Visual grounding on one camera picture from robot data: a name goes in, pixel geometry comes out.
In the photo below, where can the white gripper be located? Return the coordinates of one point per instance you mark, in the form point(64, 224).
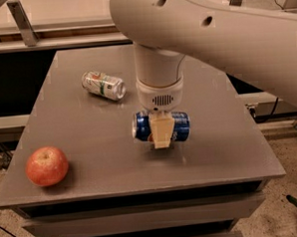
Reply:
point(160, 97)

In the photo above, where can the blue pepsi can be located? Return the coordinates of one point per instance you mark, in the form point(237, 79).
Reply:
point(142, 131)

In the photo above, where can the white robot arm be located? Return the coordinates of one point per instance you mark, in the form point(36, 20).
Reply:
point(256, 46)

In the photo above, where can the white green soda can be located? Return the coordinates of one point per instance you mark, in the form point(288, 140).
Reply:
point(104, 85)

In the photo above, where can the grey table with drawers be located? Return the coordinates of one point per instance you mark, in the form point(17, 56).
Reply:
point(118, 186)

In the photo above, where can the red apple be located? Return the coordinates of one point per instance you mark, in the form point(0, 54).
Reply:
point(47, 166)

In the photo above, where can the left metal bracket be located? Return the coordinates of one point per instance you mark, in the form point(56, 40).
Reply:
point(23, 24)

